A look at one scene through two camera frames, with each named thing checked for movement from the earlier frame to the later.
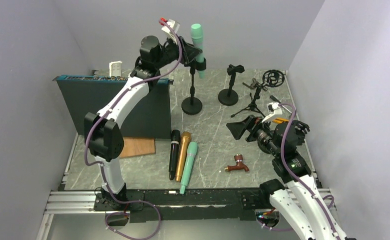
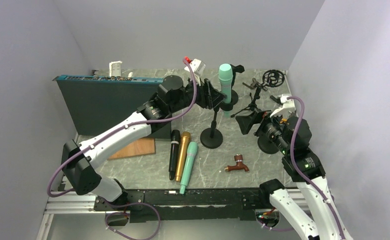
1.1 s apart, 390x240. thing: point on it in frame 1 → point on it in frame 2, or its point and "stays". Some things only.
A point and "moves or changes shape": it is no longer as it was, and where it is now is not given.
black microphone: (174, 151) stays
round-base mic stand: (193, 106) moves or changes shape
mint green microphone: (192, 149) stays
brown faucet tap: (239, 165) stays
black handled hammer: (278, 101) stays
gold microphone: (186, 137) stays
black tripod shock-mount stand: (272, 78) stays
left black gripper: (189, 52) → (209, 97)
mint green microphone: (196, 34) → (225, 75)
